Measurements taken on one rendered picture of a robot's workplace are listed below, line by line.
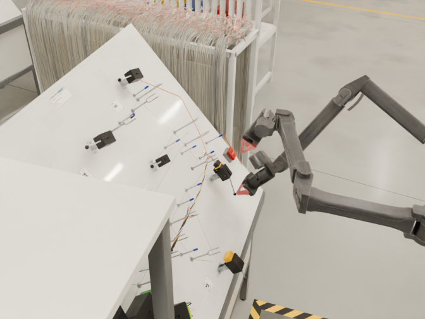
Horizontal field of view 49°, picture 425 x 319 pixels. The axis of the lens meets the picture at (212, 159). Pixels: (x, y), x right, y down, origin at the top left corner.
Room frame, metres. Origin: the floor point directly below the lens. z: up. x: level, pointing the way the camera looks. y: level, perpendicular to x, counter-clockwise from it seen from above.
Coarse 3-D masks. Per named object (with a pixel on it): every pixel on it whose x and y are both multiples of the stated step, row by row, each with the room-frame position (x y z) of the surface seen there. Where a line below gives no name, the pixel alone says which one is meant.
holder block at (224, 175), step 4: (224, 164) 1.61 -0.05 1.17; (224, 168) 1.58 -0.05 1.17; (228, 168) 1.60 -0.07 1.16; (216, 172) 1.58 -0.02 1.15; (220, 172) 1.57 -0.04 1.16; (224, 172) 1.57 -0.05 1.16; (228, 172) 1.59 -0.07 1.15; (220, 176) 1.57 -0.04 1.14; (224, 176) 1.57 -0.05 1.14; (228, 176) 1.56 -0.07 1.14; (224, 180) 1.56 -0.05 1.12
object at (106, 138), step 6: (108, 132) 1.30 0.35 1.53; (96, 138) 1.27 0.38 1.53; (102, 138) 1.26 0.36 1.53; (108, 138) 1.28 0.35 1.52; (114, 138) 1.30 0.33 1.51; (90, 144) 1.31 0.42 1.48; (96, 144) 1.27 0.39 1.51; (102, 144) 1.25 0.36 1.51; (108, 144) 1.27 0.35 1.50; (96, 150) 1.30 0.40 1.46
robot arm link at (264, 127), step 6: (276, 108) 1.56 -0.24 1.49; (276, 114) 1.52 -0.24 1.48; (282, 114) 1.52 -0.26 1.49; (288, 114) 1.52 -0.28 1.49; (258, 120) 1.50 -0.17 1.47; (264, 120) 1.49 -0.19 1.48; (270, 120) 1.51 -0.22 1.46; (276, 120) 1.54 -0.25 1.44; (258, 126) 1.46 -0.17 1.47; (264, 126) 1.45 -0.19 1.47; (270, 126) 1.47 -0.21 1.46; (258, 132) 1.46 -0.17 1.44; (264, 132) 1.45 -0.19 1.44; (270, 132) 1.45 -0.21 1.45
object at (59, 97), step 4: (60, 88) 1.42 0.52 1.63; (64, 88) 1.43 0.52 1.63; (56, 92) 1.39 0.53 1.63; (60, 92) 1.40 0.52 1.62; (64, 92) 1.41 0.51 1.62; (68, 92) 1.42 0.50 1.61; (52, 96) 1.36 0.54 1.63; (56, 96) 1.38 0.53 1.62; (60, 96) 1.39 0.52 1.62; (64, 96) 1.40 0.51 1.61; (68, 96) 1.41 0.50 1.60; (52, 100) 1.35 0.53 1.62; (56, 100) 1.36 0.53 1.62; (60, 100) 1.37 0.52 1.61; (64, 100) 1.38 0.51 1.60; (56, 104) 1.35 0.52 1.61; (60, 104) 1.36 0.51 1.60
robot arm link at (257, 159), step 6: (252, 156) 1.56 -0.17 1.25; (258, 156) 1.56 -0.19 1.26; (264, 156) 1.55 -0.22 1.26; (252, 162) 1.55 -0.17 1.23; (258, 162) 1.54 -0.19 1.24; (264, 162) 1.54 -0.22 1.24; (270, 162) 1.55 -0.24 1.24; (276, 162) 1.51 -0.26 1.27; (270, 168) 1.50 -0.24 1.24; (276, 168) 1.49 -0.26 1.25; (282, 168) 1.49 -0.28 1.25
